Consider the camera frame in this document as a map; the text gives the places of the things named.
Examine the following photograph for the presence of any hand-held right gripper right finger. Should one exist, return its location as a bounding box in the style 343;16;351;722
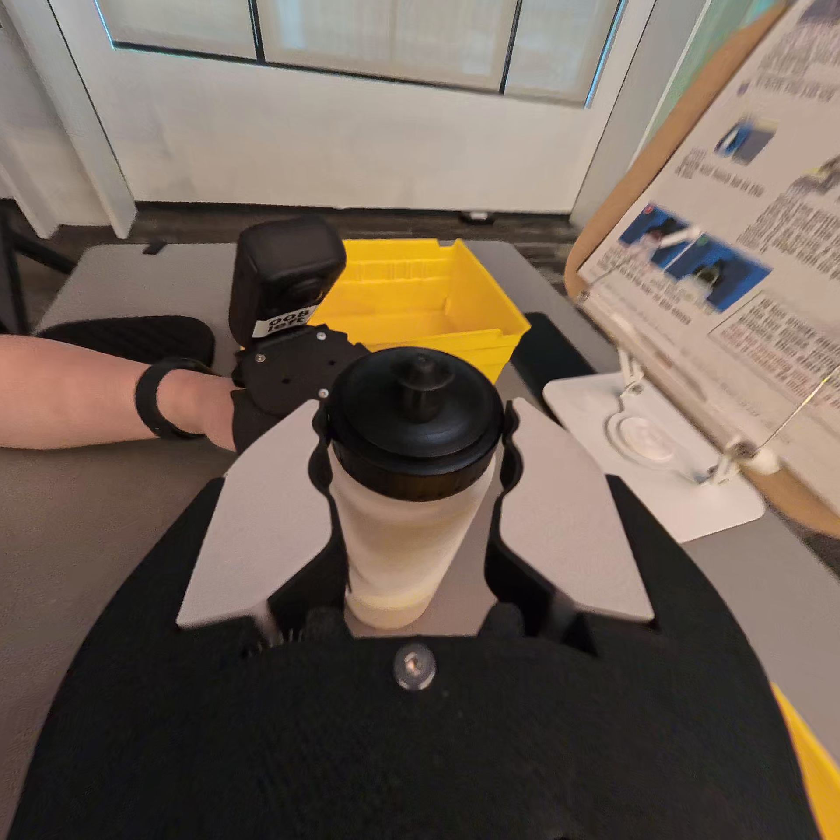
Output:
484;395;657;624

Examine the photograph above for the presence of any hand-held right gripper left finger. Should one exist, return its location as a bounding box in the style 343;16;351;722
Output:
175;397;349;627

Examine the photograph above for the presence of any black bottle lid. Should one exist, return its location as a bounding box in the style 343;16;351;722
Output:
325;346;508;503

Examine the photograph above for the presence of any white plastic bottle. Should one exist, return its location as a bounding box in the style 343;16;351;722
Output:
328;446;500;630

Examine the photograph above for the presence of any yellow plastic bin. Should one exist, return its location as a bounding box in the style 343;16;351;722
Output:
308;238;531;385
771;682;840;840

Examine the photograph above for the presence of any person's left forearm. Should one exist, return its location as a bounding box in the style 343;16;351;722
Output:
0;335;172;452

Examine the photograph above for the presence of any person's left hand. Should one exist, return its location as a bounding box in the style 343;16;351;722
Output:
189;376;238;454

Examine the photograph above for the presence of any printed instruction sheet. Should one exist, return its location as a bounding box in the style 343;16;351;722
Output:
577;0;840;513

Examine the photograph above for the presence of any large window with blinds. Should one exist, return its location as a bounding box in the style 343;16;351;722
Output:
92;0;624;109

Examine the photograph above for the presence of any black metal frame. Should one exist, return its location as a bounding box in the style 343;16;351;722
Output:
0;200;78;336

